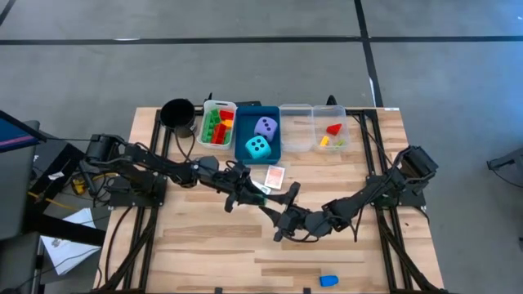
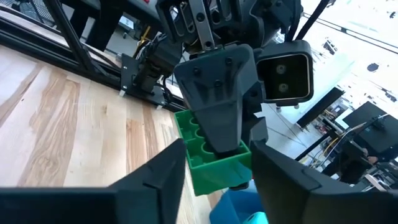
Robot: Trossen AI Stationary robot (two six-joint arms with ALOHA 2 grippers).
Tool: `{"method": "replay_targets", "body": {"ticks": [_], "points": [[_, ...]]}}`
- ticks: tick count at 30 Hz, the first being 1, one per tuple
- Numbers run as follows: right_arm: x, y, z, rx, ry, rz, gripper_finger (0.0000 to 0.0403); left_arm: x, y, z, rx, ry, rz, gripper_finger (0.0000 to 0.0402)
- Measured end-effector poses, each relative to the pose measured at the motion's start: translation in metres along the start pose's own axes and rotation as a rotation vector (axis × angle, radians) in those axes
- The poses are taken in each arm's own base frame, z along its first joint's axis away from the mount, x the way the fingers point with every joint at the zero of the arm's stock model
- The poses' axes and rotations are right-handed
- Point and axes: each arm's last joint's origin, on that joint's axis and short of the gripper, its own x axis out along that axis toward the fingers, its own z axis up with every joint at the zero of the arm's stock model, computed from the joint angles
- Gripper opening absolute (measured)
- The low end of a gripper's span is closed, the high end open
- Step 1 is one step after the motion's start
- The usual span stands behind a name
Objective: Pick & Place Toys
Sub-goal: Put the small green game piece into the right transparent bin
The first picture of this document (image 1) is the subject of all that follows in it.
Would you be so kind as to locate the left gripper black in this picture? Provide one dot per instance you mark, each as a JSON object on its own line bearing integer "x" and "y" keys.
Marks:
{"x": 235, "y": 183}

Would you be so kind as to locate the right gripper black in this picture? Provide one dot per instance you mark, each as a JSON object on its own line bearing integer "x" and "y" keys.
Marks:
{"x": 296, "y": 220}

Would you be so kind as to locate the teal foam die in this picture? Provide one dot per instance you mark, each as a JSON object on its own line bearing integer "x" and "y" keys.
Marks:
{"x": 258, "y": 147}

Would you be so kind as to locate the small green toy brick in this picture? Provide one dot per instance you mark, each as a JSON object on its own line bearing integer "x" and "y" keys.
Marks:
{"x": 227, "y": 138}

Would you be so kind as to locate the purple foam die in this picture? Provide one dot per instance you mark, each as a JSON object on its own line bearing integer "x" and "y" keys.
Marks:
{"x": 265, "y": 128}

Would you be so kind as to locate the long red toy brick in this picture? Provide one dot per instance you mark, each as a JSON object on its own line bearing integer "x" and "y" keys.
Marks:
{"x": 219, "y": 134}

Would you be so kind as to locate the long green toy brick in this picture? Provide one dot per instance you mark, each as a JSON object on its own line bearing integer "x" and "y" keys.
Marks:
{"x": 208, "y": 128}

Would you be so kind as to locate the short red toy brick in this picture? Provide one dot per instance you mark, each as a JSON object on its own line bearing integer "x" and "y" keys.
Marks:
{"x": 226, "y": 115}

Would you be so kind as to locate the blue rounded toy brick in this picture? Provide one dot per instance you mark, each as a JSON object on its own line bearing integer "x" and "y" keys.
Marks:
{"x": 329, "y": 281}

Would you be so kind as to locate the small yellow-green toy piece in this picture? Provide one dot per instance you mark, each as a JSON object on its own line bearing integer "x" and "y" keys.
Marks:
{"x": 339, "y": 143}

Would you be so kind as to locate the red wedge toy brick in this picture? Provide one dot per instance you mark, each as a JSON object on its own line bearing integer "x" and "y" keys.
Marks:
{"x": 334, "y": 129}

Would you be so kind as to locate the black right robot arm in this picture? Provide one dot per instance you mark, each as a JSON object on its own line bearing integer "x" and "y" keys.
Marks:
{"x": 367, "y": 196}

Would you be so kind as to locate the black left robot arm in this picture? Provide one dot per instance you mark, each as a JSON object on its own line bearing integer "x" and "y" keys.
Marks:
{"x": 155, "y": 165}

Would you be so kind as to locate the white playing card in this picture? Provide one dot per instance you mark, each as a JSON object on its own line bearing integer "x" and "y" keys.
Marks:
{"x": 263, "y": 188}

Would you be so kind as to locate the red playing card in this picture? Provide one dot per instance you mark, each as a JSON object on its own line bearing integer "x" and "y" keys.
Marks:
{"x": 274, "y": 177}

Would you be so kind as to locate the white plastic bin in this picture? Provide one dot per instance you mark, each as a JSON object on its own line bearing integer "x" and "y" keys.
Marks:
{"x": 200, "y": 145}

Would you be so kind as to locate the blue plastic tray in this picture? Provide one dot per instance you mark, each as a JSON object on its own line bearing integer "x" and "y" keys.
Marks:
{"x": 244, "y": 122}

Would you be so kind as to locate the clear plastic container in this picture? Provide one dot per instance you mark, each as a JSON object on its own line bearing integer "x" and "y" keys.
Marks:
{"x": 323, "y": 116}
{"x": 296, "y": 130}

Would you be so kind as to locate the black cup with eyes print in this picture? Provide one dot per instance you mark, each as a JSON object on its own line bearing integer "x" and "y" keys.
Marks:
{"x": 178, "y": 116}

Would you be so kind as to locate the white label sticker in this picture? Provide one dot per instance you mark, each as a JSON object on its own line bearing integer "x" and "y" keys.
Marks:
{"x": 391, "y": 108}

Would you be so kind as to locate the black equipment stand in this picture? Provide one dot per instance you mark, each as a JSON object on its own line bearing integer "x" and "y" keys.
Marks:
{"x": 61, "y": 228}

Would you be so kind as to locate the white paper sheet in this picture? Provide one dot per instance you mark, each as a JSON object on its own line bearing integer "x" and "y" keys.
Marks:
{"x": 65, "y": 253}

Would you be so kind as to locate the grey computer case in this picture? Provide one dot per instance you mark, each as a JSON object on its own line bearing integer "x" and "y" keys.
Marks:
{"x": 12, "y": 192}

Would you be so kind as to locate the blue computer monitor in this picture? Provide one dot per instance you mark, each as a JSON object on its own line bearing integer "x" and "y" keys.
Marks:
{"x": 16, "y": 136}

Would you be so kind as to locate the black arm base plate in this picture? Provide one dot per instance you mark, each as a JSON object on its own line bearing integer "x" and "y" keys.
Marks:
{"x": 122, "y": 200}
{"x": 414, "y": 200}

